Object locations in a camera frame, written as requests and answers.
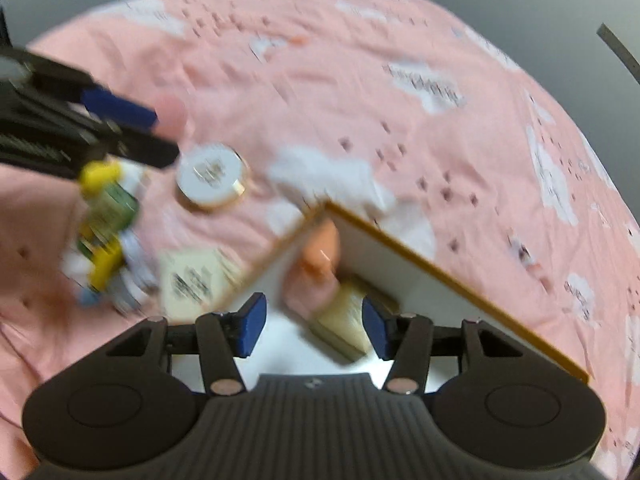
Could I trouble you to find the yellow cap green bottle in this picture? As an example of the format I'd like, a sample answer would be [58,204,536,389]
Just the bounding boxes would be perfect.
[74,159,141,294]

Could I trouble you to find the orange white storage box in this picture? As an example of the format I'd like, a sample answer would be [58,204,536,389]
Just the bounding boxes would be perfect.
[221,204,589,388]

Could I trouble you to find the pink patterned bed sheet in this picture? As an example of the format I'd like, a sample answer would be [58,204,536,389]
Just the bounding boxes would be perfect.
[1,0,639,479]

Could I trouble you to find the gold square gift box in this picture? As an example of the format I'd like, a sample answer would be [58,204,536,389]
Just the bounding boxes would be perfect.
[308,276,399,362]

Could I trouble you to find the small white cap bottle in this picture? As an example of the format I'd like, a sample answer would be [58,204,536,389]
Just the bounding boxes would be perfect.
[107,230,158,314]

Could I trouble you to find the yellow bulb shaped bottle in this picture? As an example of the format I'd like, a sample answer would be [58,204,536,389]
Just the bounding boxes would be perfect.
[77,235,125,307]

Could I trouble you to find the pink pump lotion bottle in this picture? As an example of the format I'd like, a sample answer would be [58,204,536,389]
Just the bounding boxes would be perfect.
[282,220,341,320]

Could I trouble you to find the round white gold compact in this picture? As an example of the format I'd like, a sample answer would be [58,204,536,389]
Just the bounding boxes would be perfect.
[176,143,250,210]

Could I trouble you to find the cream calligraphy pouch box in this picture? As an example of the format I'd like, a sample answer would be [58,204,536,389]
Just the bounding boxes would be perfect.
[158,248,242,325]

